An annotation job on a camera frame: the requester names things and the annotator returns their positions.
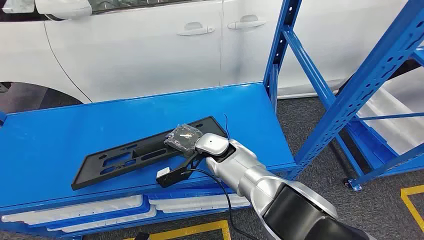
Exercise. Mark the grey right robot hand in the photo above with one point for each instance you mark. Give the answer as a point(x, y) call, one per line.
point(182, 139)

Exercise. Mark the black plastic frame part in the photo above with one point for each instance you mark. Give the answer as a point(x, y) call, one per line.
point(86, 175)

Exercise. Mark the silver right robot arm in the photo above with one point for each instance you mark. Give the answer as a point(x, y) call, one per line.
point(251, 169)

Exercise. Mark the blue steel shelf rack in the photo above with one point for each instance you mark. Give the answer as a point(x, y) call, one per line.
point(99, 132)
point(371, 145)

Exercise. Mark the yellow floor tape square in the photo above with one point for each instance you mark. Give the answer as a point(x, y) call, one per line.
point(412, 189)
point(198, 228)

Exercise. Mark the white car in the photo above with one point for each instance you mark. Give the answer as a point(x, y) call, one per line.
point(132, 59)

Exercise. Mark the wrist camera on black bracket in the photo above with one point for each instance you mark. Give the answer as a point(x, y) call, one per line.
point(163, 173)

